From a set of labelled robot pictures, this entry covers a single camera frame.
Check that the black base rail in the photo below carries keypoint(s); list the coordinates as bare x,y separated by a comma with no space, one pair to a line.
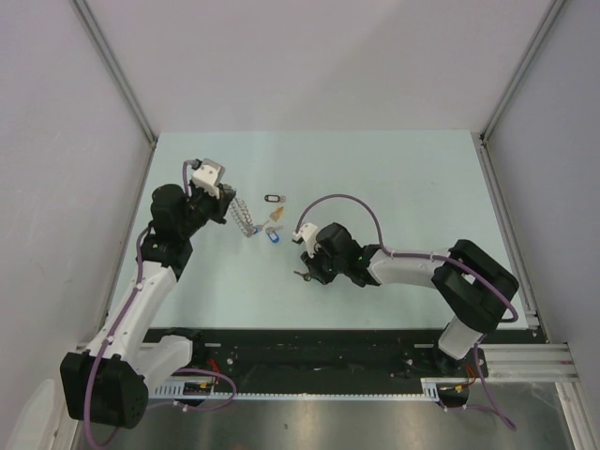
412,353

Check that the left aluminium frame post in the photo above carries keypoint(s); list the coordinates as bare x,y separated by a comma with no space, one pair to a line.
93,30

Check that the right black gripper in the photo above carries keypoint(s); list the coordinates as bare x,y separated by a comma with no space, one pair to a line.
312,264

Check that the aluminium frame post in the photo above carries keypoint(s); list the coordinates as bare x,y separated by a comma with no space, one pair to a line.
93,30
539,38

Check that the brass key with tan tag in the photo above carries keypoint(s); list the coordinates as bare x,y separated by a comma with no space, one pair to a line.
276,214

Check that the aluminium side rail right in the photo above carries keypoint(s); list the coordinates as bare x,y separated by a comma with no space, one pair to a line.
556,361

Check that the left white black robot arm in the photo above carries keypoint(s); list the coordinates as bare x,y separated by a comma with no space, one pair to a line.
110,381

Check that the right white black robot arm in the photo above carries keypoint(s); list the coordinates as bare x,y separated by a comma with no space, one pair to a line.
477,289

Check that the blue key tag right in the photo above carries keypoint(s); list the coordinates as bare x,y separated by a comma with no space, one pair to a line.
272,233

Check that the black key tag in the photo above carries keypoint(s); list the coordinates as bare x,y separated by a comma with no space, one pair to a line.
274,198

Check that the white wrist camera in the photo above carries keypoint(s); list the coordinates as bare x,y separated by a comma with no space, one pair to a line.
208,176
306,235

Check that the green key tag with key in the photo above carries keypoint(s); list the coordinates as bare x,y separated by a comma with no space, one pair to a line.
306,276

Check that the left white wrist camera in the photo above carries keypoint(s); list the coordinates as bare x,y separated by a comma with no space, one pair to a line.
208,176

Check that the right aluminium frame post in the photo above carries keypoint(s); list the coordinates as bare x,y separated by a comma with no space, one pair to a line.
539,38

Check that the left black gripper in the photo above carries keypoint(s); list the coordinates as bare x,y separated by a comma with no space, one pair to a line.
219,204

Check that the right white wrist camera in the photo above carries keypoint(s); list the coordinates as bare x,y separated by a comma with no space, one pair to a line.
306,235

